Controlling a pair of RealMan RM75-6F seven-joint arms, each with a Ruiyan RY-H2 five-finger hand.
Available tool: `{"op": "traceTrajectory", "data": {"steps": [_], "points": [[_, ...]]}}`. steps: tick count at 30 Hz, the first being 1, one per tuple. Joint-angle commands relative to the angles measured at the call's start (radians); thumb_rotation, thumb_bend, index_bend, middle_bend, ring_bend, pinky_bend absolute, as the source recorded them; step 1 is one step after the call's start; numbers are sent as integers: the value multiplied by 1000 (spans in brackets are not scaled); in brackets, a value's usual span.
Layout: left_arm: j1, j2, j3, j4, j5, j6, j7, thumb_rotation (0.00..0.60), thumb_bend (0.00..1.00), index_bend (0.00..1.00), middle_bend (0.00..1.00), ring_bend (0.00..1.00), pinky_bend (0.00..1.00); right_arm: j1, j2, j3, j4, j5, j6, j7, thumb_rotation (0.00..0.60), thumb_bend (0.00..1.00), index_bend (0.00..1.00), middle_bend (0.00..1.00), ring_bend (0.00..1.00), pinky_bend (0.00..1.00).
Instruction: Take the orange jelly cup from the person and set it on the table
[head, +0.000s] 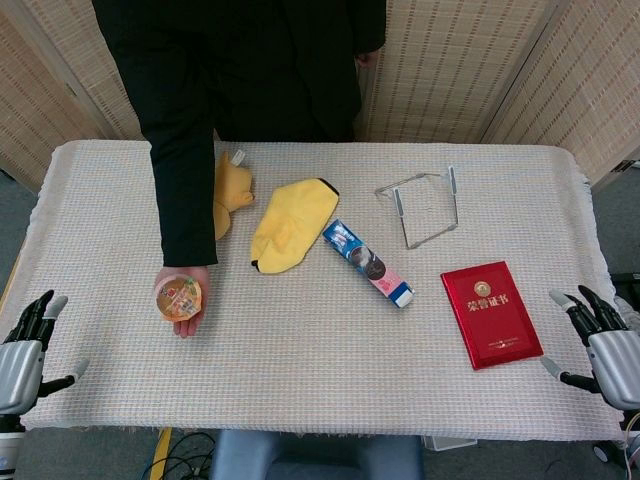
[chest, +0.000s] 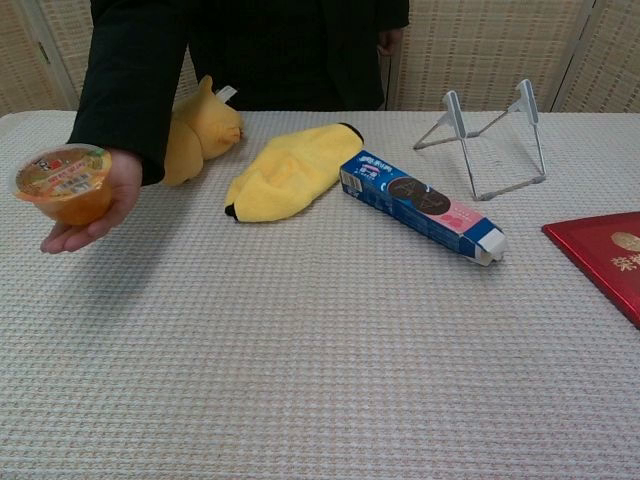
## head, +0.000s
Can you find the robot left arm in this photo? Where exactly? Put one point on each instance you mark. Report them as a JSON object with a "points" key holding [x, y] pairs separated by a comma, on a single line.
{"points": [[10, 445]]}

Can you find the black sleeved person arm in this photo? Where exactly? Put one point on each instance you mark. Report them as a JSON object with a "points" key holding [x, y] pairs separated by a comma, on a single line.
{"points": [[185, 200]]}

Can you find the yellow plush toy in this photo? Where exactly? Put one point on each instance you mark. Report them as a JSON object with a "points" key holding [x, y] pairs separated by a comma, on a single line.
{"points": [[232, 185]]}

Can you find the robot left five-finger hand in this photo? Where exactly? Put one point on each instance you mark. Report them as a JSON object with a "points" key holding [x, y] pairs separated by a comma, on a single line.
{"points": [[20, 360]]}

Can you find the orange jelly cup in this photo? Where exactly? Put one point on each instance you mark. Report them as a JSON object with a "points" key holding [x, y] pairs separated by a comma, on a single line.
{"points": [[177, 297]]}

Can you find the person's left hand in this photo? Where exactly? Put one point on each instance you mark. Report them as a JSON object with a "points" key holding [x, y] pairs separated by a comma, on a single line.
{"points": [[367, 58]]}

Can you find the woven bamboo screen panel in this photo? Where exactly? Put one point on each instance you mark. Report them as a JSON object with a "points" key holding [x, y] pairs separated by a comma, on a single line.
{"points": [[25, 110], [590, 75], [100, 65], [450, 65]]}

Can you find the blue cookie box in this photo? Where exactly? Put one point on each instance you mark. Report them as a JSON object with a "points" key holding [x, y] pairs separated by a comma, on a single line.
{"points": [[365, 260]]}

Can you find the person's right hand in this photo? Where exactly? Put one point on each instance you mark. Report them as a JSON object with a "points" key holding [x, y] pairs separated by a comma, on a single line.
{"points": [[190, 327]]}

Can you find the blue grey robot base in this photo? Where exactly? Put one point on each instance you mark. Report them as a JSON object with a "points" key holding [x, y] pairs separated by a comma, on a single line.
{"points": [[320, 457]]}

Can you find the robot right five-finger hand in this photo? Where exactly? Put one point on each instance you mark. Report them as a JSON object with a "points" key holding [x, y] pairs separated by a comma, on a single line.
{"points": [[615, 360]]}

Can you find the yellow cloth mitt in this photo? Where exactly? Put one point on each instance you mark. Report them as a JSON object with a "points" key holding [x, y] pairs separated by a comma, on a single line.
{"points": [[290, 220]]}

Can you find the person torso in black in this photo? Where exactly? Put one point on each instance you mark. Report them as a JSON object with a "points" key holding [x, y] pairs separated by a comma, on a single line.
{"points": [[250, 60]]}

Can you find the white woven tablecloth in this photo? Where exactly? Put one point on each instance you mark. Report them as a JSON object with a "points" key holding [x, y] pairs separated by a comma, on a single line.
{"points": [[320, 360]]}

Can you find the red certificate book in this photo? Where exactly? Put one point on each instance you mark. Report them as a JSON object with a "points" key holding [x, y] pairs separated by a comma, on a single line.
{"points": [[492, 315]]}

